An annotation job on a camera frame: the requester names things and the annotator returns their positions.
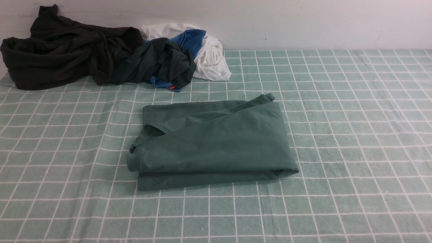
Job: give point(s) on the white crumpled garment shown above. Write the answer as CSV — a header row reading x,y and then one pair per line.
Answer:
x,y
210,62

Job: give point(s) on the green long-sleeved shirt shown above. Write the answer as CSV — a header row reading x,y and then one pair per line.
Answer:
x,y
218,142

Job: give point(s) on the blue crumpled garment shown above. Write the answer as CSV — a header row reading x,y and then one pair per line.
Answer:
x,y
191,42

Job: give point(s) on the dark green crumpled garment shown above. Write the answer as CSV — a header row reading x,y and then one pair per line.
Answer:
x,y
159,58

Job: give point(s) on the dark olive crumpled garment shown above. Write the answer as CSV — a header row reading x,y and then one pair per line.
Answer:
x,y
61,51

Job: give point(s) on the green checked tablecloth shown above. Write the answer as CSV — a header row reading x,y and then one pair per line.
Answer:
x,y
359,124

